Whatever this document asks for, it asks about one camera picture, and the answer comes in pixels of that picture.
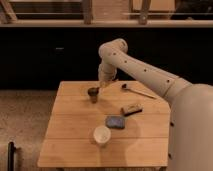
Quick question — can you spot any wooden table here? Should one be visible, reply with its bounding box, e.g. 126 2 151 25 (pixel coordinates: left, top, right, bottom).
38 81 170 168

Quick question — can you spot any brown block sponge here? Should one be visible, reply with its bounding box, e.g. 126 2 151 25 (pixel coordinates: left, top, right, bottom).
121 103 143 116

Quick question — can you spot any blue sponge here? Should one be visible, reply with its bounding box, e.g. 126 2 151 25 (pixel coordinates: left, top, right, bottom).
105 116 125 129

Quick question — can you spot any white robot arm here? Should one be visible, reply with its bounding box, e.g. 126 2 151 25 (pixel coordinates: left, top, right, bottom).
98 38 213 171

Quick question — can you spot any dark metal cup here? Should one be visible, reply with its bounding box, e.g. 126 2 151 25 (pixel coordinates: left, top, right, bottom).
87 87 99 103

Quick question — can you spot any wooden railing frame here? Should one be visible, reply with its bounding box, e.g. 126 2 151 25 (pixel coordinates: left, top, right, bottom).
0 0 213 27

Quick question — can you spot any black bar object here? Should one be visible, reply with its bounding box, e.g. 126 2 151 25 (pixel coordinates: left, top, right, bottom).
7 142 16 171

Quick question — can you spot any white paper cup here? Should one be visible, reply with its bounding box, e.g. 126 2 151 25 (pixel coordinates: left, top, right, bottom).
93 125 111 146

